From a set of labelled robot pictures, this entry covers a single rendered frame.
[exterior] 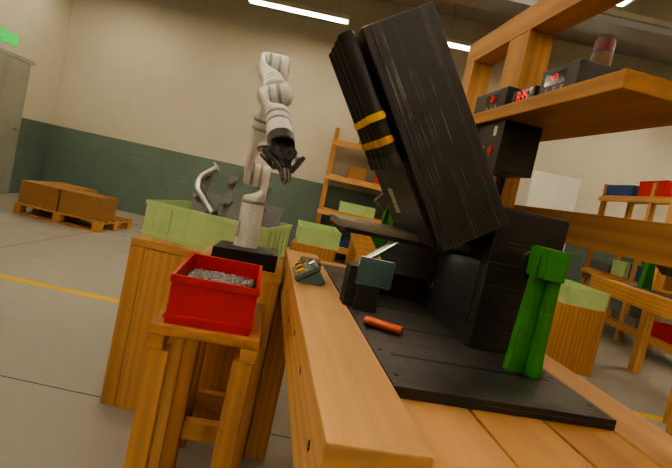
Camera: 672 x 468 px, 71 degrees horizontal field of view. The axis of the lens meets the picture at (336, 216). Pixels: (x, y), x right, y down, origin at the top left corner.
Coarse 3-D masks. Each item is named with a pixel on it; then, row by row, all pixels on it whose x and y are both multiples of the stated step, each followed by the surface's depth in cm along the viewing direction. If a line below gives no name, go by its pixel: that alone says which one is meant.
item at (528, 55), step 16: (528, 32) 157; (512, 48) 166; (528, 48) 156; (544, 48) 157; (480, 64) 199; (512, 64) 163; (528, 64) 157; (544, 64) 157; (464, 80) 205; (480, 80) 200; (512, 80) 161; (528, 80) 157; (512, 192) 160
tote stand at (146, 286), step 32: (128, 256) 214; (160, 256) 213; (128, 288) 215; (160, 288) 214; (128, 320) 215; (128, 352) 216; (224, 352) 215; (128, 384) 217; (224, 384) 215; (192, 416) 216
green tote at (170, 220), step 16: (160, 208) 221; (176, 208) 219; (144, 224) 222; (160, 224) 221; (176, 224) 220; (192, 224) 219; (208, 224) 217; (224, 224) 216; (288, 224) 253; (176, 240) 220; (192, 240) 219; (208, 240) 218; (224, 240) 216; (272, 240) 223
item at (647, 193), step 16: (608, 192) 740; (624, 192) 703; (640, 192) 666; (656, 192) 630; (592, 256) 752; (592, 272) 726; (608, 272) 706; (624, 272) 664; (640, 272) 627; (608, 304) 756; (624, 304) 641; (608, 320) 662; (624, 320) 639; (656, 320) 640; (656, 336) 577
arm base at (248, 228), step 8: (240, 208) 185; (248, 208) 181; (256, 208) 182; (264, 208) 187; (240, 216) 183; (248, 216) 181; (256, 216) 182; (240, 224) 182; (248, 224) 181; (256, 224) 183; (240, 232) 182; (248, 232) 182; (256, 232) 183; (240, 240) 182; (248, 240) 182; (256, 240) 184; (256, 248) 185
